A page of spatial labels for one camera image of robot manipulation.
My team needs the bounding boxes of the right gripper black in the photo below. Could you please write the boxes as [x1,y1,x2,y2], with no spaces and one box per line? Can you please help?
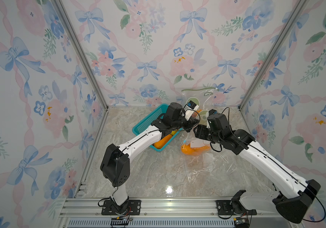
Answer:
[193,123,222,145]

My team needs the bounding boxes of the clear zip-top bag green print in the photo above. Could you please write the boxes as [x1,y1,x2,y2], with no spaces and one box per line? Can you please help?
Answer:
[181,87,221,124]

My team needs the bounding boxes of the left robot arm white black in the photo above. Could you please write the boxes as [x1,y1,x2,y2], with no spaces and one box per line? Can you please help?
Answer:
[100,101,201,209]

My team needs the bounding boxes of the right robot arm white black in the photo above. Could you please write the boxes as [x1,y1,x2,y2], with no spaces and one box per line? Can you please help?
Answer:
[193,112,321,224]

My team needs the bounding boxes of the teal plastic mesh basket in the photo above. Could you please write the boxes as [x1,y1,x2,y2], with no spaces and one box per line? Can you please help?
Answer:
[128,103,185,155]

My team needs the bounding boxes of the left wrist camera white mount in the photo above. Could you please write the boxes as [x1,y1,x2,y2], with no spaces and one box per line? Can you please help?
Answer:
[184,98,199,121]

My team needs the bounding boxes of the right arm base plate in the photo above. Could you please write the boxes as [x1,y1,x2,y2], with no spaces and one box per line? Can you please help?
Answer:
[215,199,257,216]

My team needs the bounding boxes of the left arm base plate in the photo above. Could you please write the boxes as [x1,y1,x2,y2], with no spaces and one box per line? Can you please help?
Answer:
[101,199,142,216]

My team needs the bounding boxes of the aluminium front rail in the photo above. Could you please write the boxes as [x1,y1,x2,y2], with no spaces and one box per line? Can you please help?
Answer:
[55,193,304,228]

